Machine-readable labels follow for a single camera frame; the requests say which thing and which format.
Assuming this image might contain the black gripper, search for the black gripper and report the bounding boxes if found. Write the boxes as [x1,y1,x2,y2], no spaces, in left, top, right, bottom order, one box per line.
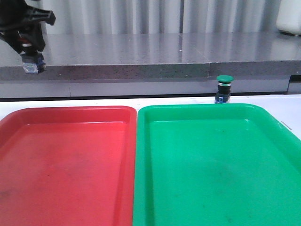
[0,0,56,54]

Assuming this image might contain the red mushroom push button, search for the red mushroom push button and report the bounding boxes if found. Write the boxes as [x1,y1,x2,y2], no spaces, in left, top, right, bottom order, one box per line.
[20,42,46,74]

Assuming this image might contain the green mushroom push button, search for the green mushroom push button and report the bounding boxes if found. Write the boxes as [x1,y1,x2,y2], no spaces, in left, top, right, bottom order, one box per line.
[214,75,234,104]

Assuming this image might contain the grey stone platform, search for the grey stone platform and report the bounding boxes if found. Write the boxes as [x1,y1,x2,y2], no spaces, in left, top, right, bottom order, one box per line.
[0,32,301,100]

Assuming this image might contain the red plastic tray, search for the red plastic tray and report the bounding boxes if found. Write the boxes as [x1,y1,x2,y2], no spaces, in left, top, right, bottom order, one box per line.
[0,106,137,226]

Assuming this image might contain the green plastic tray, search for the green plastic tray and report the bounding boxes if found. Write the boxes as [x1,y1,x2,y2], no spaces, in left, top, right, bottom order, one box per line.
[133,104,301,226]

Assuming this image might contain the white container in background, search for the white container in background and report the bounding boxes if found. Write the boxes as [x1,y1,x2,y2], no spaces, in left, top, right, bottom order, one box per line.
[276,0,301,36]

